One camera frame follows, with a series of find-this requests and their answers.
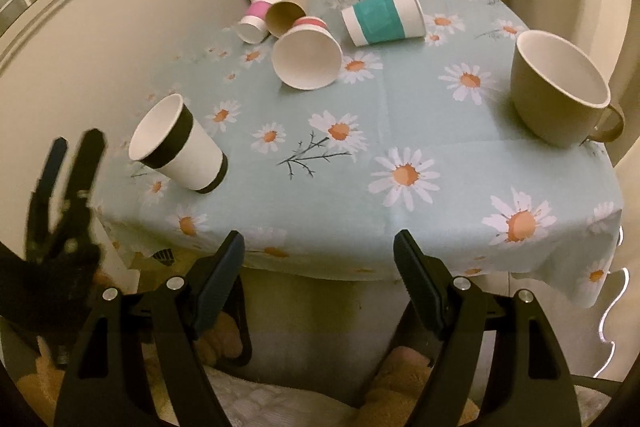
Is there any black banded white paper cup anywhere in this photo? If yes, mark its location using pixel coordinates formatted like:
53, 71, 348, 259
128, 94, 229, 194

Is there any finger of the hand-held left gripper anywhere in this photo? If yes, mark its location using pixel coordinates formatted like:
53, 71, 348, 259
27, 137, 69, 233
57, 129, 107, 238

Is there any wide pink banded paper cup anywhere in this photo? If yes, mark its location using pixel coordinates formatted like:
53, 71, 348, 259
271, 16, 344, 92

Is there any tan plush clothing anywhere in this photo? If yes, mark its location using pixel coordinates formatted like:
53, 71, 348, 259
15, 307, 483, 427

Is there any small pink banded paper cup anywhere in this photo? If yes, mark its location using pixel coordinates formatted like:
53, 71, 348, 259
235, 0, 285, 44

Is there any brown paper cup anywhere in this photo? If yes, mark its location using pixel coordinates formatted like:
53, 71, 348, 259
265, 0, 307, 39

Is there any daisy print light blue tablecloth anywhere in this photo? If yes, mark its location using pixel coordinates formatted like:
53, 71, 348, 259
91, 0, 627, 311

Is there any beige ceramic mug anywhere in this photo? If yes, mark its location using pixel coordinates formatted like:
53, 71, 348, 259
509, 30, 626, 149

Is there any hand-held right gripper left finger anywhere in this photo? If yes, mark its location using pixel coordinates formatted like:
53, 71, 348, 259
54, 230, 247, 427

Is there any teal banded white paper cup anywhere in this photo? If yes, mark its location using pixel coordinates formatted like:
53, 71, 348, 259
341, 0, 427, 48

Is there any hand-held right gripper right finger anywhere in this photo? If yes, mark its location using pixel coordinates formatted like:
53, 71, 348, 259
393, 229, 587, 427

